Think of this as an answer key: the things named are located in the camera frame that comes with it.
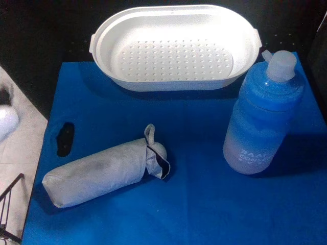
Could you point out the white perforated oval basin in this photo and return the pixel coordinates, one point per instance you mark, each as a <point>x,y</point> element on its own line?
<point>176,38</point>

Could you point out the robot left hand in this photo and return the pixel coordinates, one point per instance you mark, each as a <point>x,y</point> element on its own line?
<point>7,122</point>

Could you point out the blue table mat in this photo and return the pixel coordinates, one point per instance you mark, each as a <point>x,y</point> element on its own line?
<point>178,199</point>

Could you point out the grey umbrella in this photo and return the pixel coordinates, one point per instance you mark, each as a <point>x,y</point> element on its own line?
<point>102,173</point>

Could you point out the blue translucent water bottle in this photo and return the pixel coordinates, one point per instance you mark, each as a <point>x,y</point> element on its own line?
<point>258,122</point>

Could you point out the black metal frame stand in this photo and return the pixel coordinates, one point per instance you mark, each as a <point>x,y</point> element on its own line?
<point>11,187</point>

